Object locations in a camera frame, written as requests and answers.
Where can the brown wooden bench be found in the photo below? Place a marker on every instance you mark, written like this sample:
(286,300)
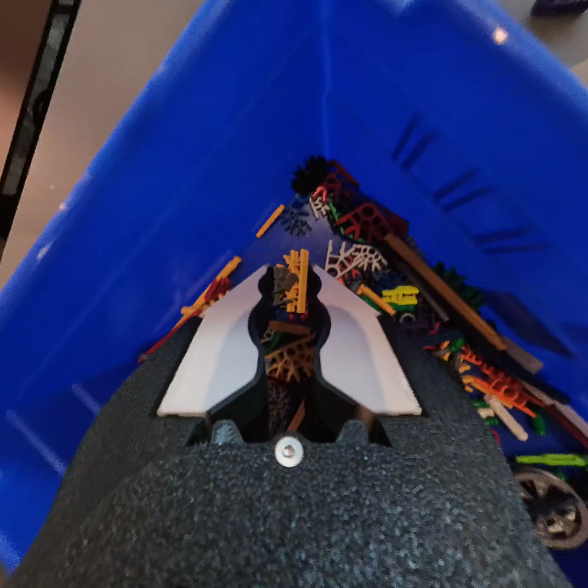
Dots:
(18,46)

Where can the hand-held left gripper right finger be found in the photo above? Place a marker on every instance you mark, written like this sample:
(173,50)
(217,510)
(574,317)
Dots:
(367,367)

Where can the pile of toy pieces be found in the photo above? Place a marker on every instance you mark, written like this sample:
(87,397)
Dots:
(363,220)

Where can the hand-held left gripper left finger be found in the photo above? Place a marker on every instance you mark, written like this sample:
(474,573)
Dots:
(216,367)

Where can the blue bin with square tag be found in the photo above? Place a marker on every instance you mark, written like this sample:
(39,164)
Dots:
(183,183)

